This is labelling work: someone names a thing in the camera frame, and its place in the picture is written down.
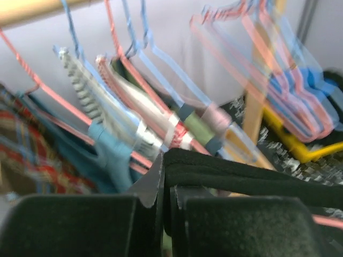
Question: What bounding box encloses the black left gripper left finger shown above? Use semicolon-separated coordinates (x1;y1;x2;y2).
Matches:
127;154;165;256

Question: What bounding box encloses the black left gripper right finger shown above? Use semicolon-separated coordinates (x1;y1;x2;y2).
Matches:
170;186;213;257

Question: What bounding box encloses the black garment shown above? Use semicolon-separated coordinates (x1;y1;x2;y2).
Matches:
163;149;342;256

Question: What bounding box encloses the pink wire hanger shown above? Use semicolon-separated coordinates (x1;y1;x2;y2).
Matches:
312;215;343;229
190;15;335;142

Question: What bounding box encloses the teal hanging tank top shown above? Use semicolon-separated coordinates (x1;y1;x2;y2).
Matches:
16;93;140;193

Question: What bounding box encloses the pink hanging garment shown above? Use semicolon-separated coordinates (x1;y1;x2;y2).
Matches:
96;55;231;154

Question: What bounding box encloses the green hanging garment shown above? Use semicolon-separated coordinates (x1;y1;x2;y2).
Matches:
110;58;222;157

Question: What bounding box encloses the wooden clothes rack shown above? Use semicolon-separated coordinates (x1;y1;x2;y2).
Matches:
17;1;273;169

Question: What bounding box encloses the striped hanging garment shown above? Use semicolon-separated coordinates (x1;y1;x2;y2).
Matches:
54;47;162;161

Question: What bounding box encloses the yellow plastic bin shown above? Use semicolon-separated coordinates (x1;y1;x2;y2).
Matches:
263;106;342;163

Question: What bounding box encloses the plaid hanging shirt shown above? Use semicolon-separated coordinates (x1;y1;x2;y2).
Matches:
1;86;95;200

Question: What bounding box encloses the empty hangers bunch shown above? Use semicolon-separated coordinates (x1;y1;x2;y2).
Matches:
200;1;342;143

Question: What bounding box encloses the dark clothes pile in bin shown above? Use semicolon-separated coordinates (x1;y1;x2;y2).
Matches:
308;69;342;146

